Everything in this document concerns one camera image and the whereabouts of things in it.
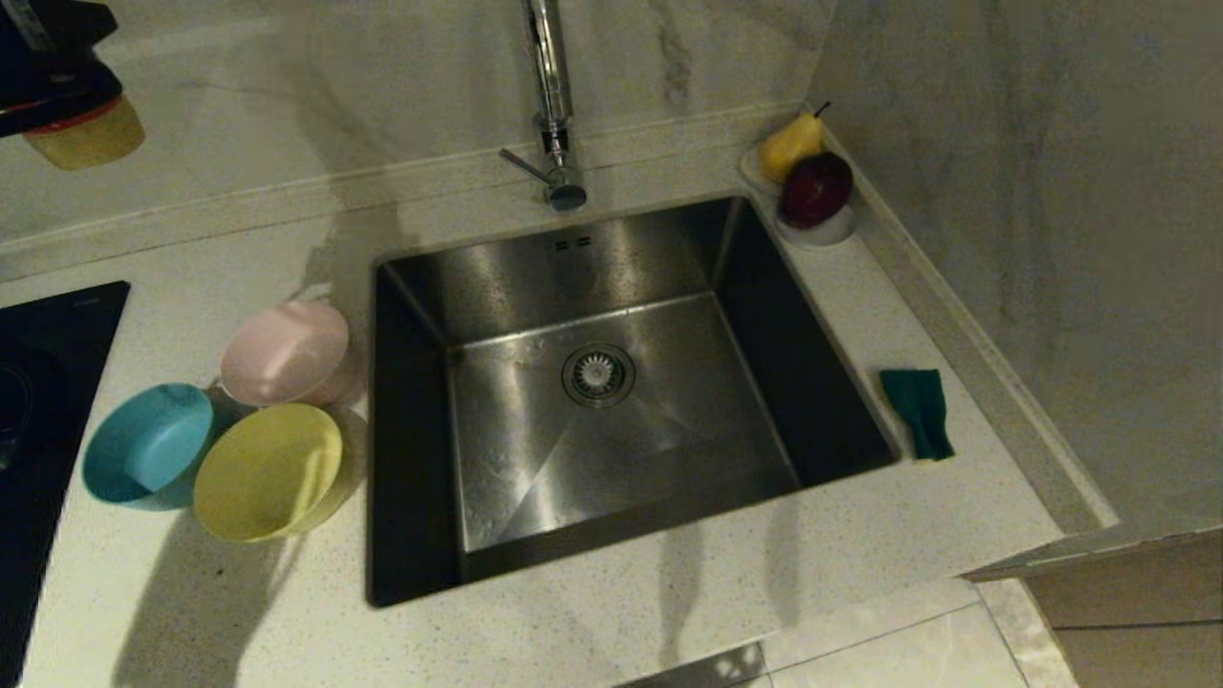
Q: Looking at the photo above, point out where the yellow-capped orange dish soap bottle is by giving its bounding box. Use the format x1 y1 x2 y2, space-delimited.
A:
0 94 146 171

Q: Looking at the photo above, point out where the stainless steel sink basin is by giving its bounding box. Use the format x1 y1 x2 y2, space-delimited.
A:
368 196 901 607

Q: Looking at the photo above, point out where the green and yellow sponge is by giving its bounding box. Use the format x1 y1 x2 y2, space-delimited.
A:
879 369 955 462

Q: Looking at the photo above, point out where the black induction cooktop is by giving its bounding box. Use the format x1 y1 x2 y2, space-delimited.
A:
0 281 132 688

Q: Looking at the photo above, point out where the pink plastic bowl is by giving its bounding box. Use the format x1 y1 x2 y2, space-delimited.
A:
220 302 368 408

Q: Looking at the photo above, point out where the blue plastic bowl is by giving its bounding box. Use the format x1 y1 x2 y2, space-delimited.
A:
82 383 219 510

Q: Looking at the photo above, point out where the yellow plastic bowl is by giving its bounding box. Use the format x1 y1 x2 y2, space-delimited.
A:
193 402 354 544

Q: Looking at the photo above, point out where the chrome faucet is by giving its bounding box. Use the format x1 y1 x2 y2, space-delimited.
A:
501 0 590 213

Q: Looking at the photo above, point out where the round metal drain strainer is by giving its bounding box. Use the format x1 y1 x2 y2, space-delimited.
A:
562 344 637 410

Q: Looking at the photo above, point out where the small white dish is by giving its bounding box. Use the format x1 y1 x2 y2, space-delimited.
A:
738 143 786 198
772 196 858 251

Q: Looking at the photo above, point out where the yellow pear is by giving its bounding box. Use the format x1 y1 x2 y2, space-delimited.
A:
760 103 830 185

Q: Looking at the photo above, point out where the dark red apple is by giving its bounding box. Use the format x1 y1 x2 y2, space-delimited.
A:
779 153 853 230

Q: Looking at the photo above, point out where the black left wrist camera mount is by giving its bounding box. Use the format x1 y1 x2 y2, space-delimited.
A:
0 0 118 63

